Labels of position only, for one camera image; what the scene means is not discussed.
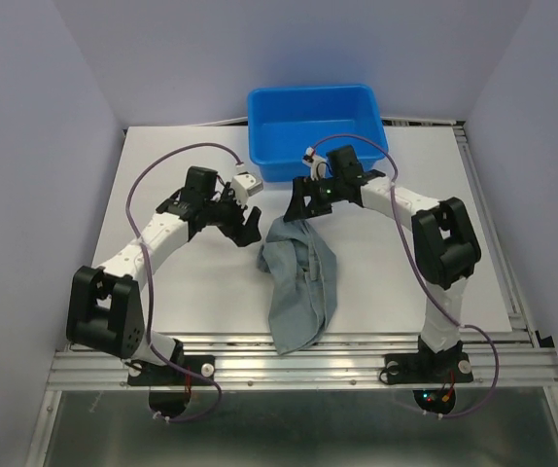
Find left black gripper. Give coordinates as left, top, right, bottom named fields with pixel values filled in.
left=203, top=182, right=262, bottom=247

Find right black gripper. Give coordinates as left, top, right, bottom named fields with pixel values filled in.
left=283, top=174, right=344, bottom=222

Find light denim skirt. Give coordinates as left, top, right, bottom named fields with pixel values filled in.
left=257, top=217, right=338, bottom=355

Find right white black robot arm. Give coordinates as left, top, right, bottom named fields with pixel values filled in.
left=284, top=146, right=481, bottom=385

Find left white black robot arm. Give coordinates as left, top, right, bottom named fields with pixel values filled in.
left=66, top=166, right=263, bottom=383

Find blue plastic bin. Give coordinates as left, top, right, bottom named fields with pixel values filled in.
left=247, top=84, right=389, bottom=183

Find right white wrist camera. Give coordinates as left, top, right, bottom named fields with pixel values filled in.
left=302, top=147, right=331, bottom=180

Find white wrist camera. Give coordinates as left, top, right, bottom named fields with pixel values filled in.
left=302, top=147, right=331, bottom=180
left=230, top=172, right=263, bottom=206

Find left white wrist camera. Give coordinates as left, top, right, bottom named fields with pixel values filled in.
left=230, top=172, right=263, bottom=206

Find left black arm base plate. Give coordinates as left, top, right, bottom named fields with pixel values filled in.
left=127, top=354, right=216, bottom=387

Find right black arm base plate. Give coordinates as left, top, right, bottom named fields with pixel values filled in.
left=378, top=352, right=474, bottom=385

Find aluminium extrusion frame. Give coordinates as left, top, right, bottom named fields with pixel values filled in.
left=27, top=126, right=558, bottom=466

